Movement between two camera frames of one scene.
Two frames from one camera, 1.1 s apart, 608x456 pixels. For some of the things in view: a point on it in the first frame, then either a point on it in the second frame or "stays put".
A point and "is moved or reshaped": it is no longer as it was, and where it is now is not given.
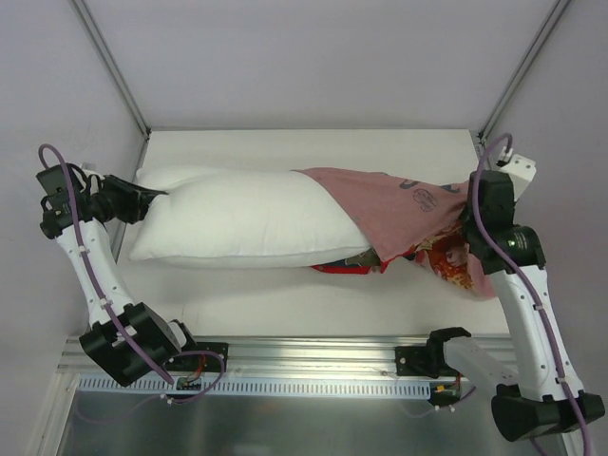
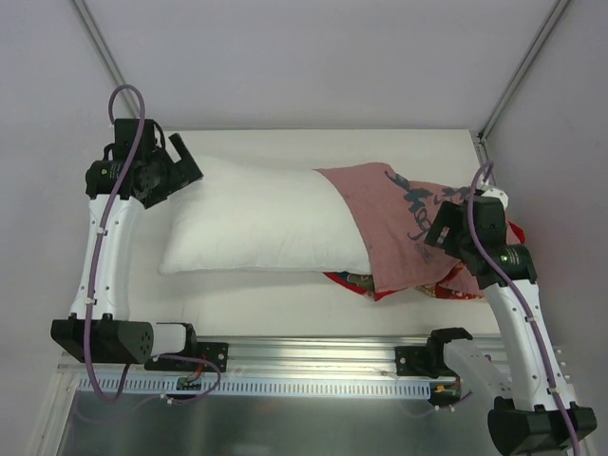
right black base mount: [424, 360] stays put
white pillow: [244, 218] is moved or reshaped
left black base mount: [200, 362] stays put
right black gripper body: [473, 209] to [444, 228]
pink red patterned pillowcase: [405, 218] is moved or reshaped
